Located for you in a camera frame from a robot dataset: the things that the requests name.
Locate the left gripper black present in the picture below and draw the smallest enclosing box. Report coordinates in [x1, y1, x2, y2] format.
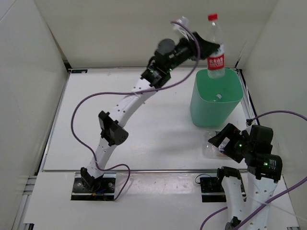
[165, 31, 219, 72]

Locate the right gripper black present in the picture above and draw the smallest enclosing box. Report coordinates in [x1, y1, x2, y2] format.
[208, 123, 253, 163]

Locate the clear bottle red label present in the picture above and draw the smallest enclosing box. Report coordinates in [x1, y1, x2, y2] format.
[207, 13, 225, 79]

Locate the clear bottle blue white label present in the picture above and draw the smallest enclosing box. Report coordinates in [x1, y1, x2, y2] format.
[202, 142, 228, 159]

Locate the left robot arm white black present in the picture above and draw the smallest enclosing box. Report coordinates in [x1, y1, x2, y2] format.
[81, 32, 220, 192]

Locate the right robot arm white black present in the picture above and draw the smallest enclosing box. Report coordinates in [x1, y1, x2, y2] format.
[208, 123, 283, 230]

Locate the green plastic bin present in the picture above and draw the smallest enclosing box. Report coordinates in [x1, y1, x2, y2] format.
[190, 69, 243, 127]

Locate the clear bottle black label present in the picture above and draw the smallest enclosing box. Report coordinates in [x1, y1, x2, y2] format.
[204, 130, 223, 146]

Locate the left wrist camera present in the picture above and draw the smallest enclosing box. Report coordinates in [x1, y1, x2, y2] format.
[172, 16, 189, 34]

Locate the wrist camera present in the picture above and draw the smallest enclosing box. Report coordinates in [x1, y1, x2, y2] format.
[248, 125, 273, 154]
[172, 16, 189, 34]

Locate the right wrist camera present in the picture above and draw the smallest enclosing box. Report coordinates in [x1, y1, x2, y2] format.
[248, 125, 273, 154]

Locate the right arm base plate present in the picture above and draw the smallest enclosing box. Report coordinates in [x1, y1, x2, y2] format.
[194, 173, 226, 203]

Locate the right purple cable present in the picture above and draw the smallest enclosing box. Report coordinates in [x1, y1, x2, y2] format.
[200, 110, 307, 230]

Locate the purple cable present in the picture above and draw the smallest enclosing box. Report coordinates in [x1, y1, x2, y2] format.
[71, 20, 201, 201]
[200, 110, 307, 230]

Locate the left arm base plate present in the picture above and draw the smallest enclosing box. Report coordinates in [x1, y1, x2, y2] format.
[71, 173, 117, 201]

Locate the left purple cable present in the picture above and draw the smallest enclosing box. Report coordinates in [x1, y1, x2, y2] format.
[71, 20, 201, 201]

